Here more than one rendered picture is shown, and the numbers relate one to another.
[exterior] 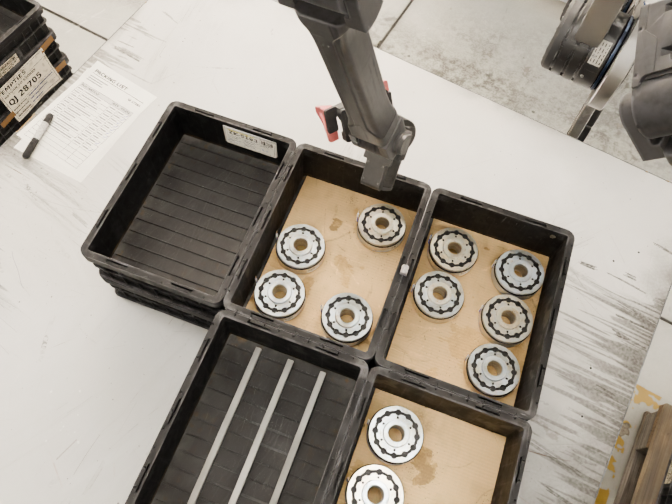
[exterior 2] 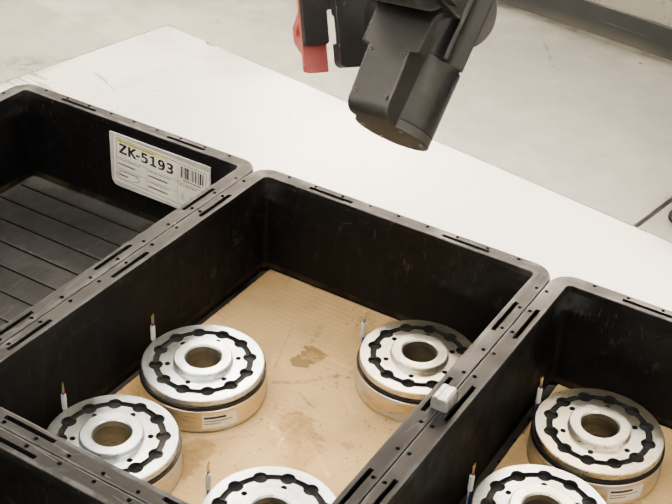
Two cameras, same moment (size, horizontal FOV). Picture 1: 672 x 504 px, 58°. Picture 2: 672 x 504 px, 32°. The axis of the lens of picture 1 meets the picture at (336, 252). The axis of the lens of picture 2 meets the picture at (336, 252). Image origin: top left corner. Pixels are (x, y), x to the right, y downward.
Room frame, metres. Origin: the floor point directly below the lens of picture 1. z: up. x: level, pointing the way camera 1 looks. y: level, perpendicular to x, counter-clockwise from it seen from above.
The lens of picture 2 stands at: (-0.18, -0.21, 1.48)
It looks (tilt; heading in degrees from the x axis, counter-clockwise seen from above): 33 degrees down; 14
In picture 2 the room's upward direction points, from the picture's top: 3 degrees clockwise
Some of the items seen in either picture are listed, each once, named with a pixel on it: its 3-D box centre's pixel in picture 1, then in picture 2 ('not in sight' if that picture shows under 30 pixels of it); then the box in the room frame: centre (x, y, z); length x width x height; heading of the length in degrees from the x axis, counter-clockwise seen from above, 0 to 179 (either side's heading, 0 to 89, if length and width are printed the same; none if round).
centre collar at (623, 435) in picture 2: (454, 248); (599, 427); (0.56, -0.25, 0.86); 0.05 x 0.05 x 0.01
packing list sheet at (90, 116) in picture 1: (85, 117); not in sight; (0.93, 0.68, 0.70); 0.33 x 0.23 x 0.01; 155
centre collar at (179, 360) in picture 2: (300, 245); (203, 359); (0.54, 0.07, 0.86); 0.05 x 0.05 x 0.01
